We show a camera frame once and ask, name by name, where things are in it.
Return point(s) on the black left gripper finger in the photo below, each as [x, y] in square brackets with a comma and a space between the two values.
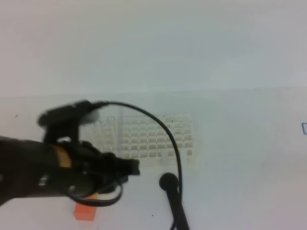
[123, 168]

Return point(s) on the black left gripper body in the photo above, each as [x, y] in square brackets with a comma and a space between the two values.
[89, 171]

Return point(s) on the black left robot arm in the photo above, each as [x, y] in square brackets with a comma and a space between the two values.
[29, 169]

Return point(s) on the white test tube rack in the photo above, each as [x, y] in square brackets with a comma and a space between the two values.
[141, 138]

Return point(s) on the clear test tube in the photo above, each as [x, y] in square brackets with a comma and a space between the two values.
[99, 132]
[112, 133]

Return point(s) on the yellow and orange block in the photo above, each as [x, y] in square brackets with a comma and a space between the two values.
[84, 213]

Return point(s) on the blue marking at edge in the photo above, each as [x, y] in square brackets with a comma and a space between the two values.
[304, 128]

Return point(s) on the black round-headed handle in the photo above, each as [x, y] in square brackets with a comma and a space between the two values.
[169, 183]

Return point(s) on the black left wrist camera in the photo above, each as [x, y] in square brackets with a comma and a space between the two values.
[64, 121]

